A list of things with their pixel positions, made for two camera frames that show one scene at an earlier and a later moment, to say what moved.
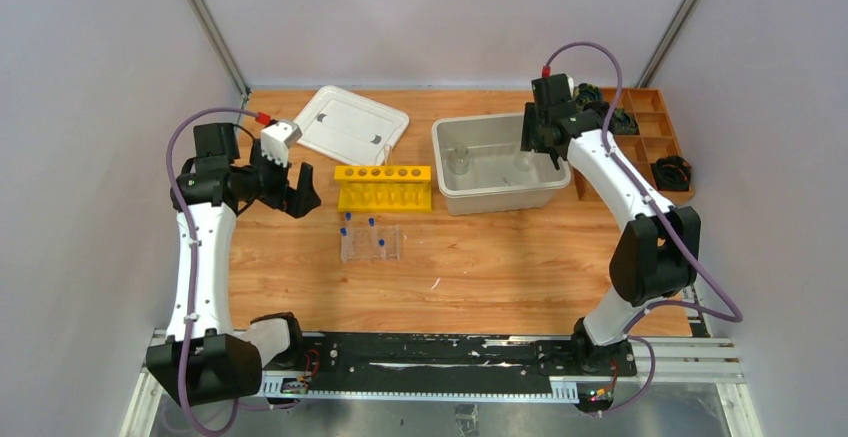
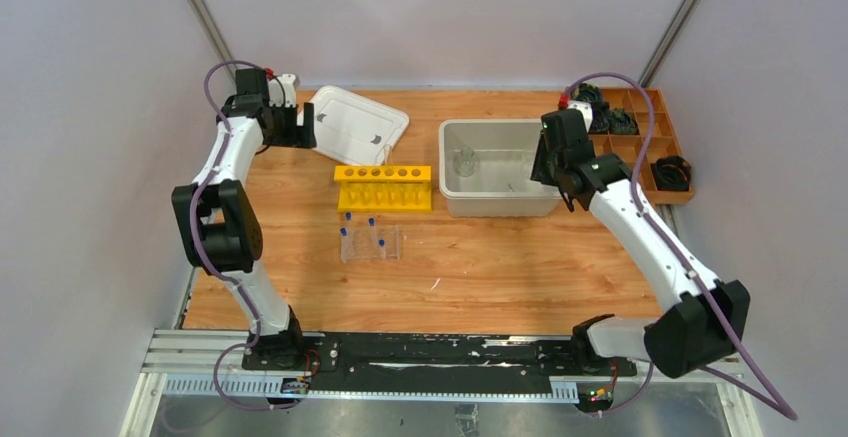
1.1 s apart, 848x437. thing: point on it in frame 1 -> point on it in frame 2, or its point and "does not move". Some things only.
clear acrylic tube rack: (371, 243) does not move
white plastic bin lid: (343, 124) does not move
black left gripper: (279, 191) -> (291, 125)
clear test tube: (387, 150) does not move
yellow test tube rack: (384, 188) does not move
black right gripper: (530, 139) -> (540, 172)
